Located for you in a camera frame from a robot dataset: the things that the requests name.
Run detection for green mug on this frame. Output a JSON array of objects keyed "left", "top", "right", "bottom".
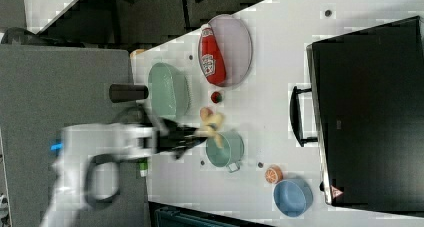
[{"left": 206, "top": 131, "right": 244, "bottom": 173}]

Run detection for pink round plate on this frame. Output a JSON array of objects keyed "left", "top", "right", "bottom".
[{"left": 198, "top": 14, "right": 253, "bottom": 87}]

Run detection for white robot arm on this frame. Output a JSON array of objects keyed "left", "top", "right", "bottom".
[{"left": 40, "top": 119, "right": 207, "bottom": 227}]

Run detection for blue bowl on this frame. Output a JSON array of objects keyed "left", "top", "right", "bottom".
[{"left": 273, "top": 179, "right": 313, "bottom": 217}]

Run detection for red strawberry toy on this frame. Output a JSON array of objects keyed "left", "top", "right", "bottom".
[{"left": 211, "top": 91, "right": 223, "bottom": 104}]

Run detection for green oval colander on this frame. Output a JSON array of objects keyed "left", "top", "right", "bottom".
[{"left": 148, "top": 62, "right": 190, "bottom": 120}]

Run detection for black toaster oven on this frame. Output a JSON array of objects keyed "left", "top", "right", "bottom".
[{"left": 290, "top": 16, "right": 424, "bottom": 217}]

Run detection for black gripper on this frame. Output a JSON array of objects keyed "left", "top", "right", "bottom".
[{"left": 152, "top": 118, "right": 207, "bottom": 160}]

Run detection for peeled plush banana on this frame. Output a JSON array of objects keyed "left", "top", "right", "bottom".
[{"left": 195, "top": 113, "right": 224, "bottom": 148}]

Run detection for red ketchup bottle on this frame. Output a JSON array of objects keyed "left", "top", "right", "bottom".
[{"left": 200, "top": 24, "right": 226, "bottom": 85}]

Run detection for black round cup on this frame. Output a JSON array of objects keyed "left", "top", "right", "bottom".
[{"left": 109, "top": 84, "right": 149, "bottom": 103}]

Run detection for orange slice toy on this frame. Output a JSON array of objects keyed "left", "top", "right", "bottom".
[{"left": 265, "top": 165, "right": 283, "bottom": 184}]

